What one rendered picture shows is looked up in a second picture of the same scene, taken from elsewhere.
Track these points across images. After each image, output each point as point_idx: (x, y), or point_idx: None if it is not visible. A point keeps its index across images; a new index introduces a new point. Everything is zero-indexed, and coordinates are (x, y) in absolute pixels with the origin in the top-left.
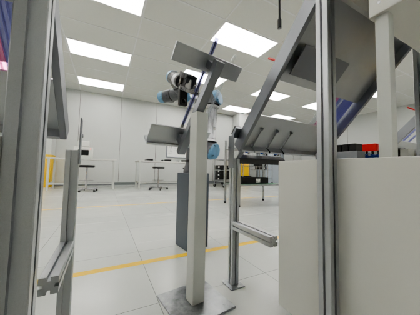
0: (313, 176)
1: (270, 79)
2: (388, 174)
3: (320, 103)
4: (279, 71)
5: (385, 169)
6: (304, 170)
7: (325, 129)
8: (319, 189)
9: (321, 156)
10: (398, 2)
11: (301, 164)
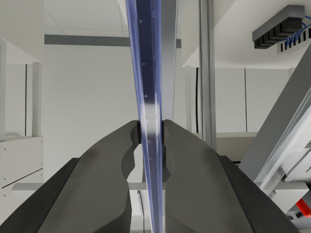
0: (218, 3)
1: (266, 138)
2: (197, 37)
3: (202, 78)
4: (252, 144)
5: (198, 39)
6: (224, 3)
7: (200, 56)
8: (201, 1)
9: (201, 31)
10: (197, 136)
11: (226, 7)
